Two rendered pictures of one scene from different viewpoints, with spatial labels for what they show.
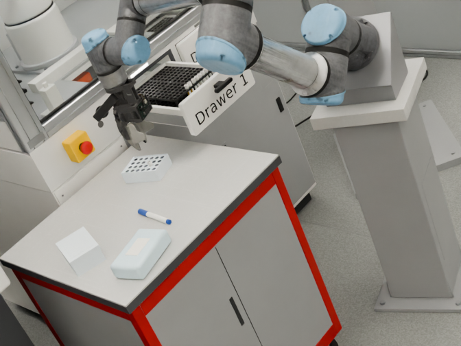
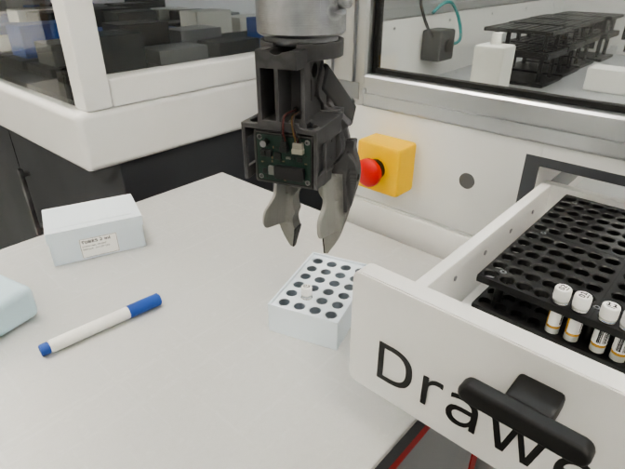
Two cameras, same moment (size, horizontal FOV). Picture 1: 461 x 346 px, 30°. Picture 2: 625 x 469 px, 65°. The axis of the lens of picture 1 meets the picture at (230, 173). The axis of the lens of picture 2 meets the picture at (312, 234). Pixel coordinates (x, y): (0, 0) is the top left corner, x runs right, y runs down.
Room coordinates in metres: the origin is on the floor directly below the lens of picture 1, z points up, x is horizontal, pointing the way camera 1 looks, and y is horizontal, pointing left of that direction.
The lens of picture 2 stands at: (2.14, -0.25, 1.13)
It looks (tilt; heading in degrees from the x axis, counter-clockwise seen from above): 29 degrees down; 79
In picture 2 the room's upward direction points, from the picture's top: straight up
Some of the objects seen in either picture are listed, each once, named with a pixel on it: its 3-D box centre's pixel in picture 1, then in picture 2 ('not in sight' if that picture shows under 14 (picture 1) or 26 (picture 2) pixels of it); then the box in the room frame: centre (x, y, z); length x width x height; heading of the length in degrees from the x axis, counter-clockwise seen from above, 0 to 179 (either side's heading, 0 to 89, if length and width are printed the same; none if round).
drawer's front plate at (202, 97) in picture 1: (218, 93); (535, 417); (2.33, -0.06, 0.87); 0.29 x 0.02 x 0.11; 127
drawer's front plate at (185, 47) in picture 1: (210, 37); not in sight; (2.77, -0.12, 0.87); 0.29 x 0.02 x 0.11; 127
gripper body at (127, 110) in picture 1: (127, 101); (299, 112); (2.22, 0.18, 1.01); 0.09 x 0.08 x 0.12; 56
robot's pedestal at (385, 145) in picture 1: (400, 190); not in sight; (2.20, -0.46, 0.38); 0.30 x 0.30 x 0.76; 55
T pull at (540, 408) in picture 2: (220, 84); (529, 406); (2.30, -0.08, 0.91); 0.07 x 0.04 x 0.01; 127
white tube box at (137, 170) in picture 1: (146, 168); (324, 296); (2.25, 0.22, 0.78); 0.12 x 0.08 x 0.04; 55
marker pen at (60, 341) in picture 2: (154, 216); (103, 323); (1.99, 0.23, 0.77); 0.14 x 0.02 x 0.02; 32
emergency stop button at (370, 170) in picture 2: (85, 147); (370, 171); (2.35, 0.37, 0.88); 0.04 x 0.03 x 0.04; 127
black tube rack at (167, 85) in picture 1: (173, 90); (617, 289); (2.49, 0.06, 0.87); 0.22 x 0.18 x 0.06; 37
